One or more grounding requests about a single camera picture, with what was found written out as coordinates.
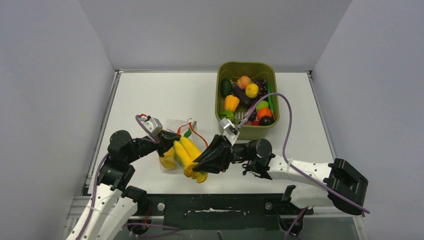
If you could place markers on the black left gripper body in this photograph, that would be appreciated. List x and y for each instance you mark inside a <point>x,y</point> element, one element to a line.
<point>161,146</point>

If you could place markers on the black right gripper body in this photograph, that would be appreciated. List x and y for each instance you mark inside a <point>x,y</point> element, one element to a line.
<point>238,152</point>

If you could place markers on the green toy chili pepper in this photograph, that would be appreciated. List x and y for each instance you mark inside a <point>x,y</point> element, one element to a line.
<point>188,133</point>

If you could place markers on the yellow toy bell pepper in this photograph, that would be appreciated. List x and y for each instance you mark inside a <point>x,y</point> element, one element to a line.
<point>168,159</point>

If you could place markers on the yellow toy banana bunch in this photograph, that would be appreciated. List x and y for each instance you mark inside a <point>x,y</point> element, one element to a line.
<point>187,152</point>

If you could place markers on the black toy fruit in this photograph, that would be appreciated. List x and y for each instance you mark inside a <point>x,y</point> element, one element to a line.
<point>266,121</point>

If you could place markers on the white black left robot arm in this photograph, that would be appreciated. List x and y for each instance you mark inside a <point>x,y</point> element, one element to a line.
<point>113,201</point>

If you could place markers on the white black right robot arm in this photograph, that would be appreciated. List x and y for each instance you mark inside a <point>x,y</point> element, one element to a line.
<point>334,184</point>

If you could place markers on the orange toy bell pepper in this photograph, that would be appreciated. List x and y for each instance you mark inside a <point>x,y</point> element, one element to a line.
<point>231,103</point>

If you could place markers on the purple toy eggplant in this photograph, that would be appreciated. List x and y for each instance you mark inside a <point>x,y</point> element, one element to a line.
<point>239,93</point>

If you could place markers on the lime green toy fruit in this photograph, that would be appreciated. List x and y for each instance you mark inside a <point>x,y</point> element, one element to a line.
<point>262,104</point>

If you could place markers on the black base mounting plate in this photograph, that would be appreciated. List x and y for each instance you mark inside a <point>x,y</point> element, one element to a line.
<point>267,211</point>

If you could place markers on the dark green toy avocado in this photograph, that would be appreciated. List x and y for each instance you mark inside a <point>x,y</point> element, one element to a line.
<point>226,87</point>

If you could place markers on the long green toy bean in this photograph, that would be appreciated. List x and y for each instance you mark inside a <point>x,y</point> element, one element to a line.
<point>270,100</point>

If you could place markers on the orange pink toy peach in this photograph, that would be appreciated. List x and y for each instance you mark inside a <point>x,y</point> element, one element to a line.
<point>243,82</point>

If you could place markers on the dark purple toy grapes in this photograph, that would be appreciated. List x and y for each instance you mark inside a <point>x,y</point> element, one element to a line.
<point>262,87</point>

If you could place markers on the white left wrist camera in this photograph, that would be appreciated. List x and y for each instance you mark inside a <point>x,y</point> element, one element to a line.
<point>150,124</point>

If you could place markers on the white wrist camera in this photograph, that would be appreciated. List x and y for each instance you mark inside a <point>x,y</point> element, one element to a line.
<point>150,124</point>
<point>230,131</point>

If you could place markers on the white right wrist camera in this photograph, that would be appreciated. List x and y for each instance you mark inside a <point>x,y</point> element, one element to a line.
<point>230,131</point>

